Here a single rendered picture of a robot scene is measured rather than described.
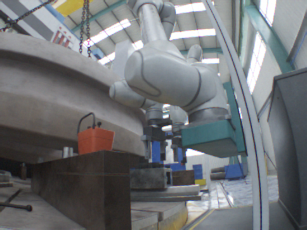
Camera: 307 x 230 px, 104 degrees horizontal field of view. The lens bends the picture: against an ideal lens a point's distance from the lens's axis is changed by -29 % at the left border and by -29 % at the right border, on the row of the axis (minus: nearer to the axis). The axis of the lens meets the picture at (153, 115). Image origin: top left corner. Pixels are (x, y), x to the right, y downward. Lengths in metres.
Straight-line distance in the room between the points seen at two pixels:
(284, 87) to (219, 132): 0.27
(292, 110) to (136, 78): 0.49
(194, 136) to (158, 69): 0.23
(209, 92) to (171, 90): 0.14
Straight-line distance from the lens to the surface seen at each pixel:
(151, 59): 0.47
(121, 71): 6.59
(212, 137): 0.51
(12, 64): 1.79
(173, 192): 1.84
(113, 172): 0.71
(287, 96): 0.60
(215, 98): 0.59
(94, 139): 0.82
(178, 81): 0.49
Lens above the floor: 0.57
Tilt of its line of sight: 22 degrees up
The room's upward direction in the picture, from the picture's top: 2 degrees counter-clockwise
